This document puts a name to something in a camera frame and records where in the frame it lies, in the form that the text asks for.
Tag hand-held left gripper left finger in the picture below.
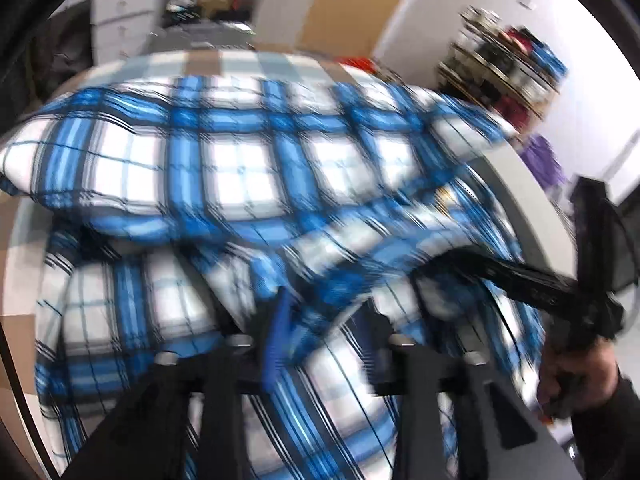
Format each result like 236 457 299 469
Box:
65 287 297 480

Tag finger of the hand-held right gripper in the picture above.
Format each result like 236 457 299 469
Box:
415 251 624 342

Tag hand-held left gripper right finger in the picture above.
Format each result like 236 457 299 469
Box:
357 314 576 480

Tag blue plaid shirt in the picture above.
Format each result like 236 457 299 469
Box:
0 75 551 480

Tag person's right forearm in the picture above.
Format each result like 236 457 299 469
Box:
570 367 640 480

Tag person's right hand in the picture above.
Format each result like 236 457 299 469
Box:
537 337 622 423

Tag purple cloth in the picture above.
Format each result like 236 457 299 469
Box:
519 134 569 192

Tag wooden shoe rack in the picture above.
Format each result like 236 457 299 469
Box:
436 4 570 123

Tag bed with checked sheet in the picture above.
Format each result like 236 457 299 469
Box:
0 47 576 480

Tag wooden door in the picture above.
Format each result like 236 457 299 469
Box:
299 0 428 63

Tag silver suitcase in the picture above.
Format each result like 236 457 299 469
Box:
149 22 257 55

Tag low white drawer cabinet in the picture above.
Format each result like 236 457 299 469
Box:
254 0 328 47

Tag tall white drawer cabinet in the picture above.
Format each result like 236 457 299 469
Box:
89 0 168 63

